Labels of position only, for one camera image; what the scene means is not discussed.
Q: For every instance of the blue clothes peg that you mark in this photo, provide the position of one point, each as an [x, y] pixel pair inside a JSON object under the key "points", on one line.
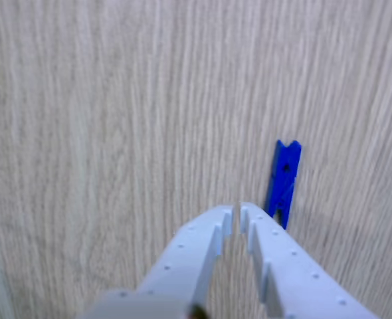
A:
{"points": [[284, 179]]}

